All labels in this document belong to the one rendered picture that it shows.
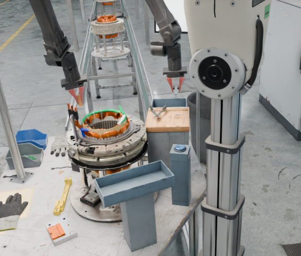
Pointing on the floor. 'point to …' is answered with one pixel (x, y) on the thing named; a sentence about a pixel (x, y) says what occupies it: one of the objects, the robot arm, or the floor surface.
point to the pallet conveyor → (143, 105)
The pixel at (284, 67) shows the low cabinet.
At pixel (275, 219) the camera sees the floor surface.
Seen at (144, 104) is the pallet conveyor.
